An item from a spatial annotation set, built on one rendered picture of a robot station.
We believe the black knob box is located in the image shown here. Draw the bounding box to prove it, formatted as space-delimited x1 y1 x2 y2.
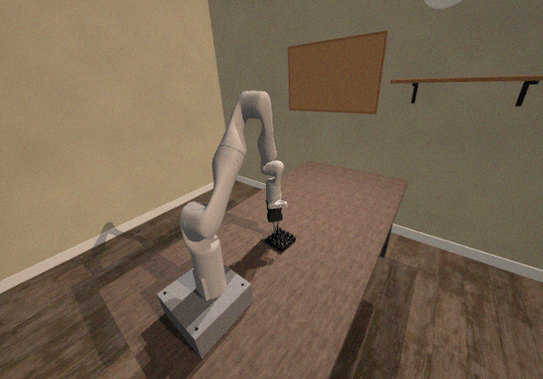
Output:
266 228 296 251

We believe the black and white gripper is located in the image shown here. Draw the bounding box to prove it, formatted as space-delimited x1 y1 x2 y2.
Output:
266 192 287 234

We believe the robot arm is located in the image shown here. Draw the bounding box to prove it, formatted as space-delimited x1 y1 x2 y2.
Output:
179 91 284 301

